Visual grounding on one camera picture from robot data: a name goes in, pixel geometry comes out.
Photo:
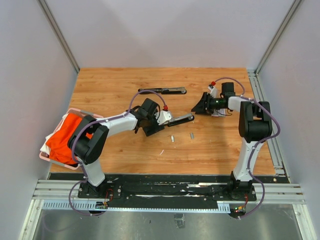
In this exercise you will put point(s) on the white cloth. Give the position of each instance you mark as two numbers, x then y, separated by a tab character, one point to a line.
45	148

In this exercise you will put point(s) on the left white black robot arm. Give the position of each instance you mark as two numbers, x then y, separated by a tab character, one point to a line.
88	140

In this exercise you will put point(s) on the grey cable duct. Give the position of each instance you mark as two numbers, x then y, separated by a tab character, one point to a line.
222	208

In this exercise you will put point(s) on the black stapler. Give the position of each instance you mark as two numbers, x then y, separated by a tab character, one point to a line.
166	90
180	120

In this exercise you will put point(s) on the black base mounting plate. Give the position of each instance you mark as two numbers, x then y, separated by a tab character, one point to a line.
167	191

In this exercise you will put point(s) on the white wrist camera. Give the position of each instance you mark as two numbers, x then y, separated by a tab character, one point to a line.
163	117
213	91

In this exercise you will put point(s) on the staple box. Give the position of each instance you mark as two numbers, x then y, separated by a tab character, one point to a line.
219	113

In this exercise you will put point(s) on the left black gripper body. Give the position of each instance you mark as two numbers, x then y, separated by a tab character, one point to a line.
152	126

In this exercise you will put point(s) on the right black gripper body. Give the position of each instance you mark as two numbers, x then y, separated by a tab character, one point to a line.
209	99

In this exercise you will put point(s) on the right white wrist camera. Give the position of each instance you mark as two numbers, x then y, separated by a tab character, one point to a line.
213	91

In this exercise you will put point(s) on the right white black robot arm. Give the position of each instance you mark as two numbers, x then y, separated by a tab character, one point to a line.
254	127

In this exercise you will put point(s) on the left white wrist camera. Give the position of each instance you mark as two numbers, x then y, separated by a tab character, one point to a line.
163	117

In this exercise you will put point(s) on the pink plastic basket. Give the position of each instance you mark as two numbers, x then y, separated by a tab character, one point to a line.
75	111

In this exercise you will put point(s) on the orange cloth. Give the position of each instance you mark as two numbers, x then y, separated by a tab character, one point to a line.
57	143

